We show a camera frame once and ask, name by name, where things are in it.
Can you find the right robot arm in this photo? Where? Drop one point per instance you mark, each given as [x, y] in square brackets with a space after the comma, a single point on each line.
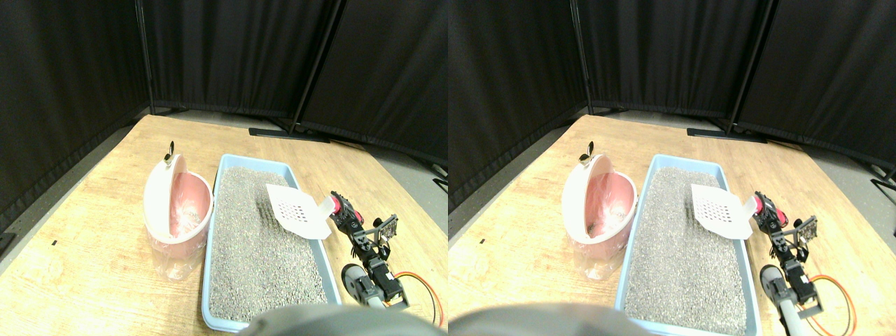
[794, 287]
[374, 280]

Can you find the black curtain stand foot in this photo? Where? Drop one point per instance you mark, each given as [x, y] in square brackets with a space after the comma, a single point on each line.
[885, 183]
[721, 133]
[280, 133]
[441, 183]

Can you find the blue litter tray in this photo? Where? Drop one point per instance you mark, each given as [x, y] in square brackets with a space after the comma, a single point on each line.
[679, 266]
[259, 259]

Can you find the black curtain stand pole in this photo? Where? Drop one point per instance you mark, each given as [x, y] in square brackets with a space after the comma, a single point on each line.
[751, 70]
[145, 56]
[581, 56]
[316, 70]

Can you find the white bin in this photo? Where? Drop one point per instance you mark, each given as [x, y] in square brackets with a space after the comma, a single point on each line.
[577, 203]
[157, 203]

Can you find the black bracket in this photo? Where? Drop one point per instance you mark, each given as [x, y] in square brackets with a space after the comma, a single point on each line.
[385, 227]
[805, 227]

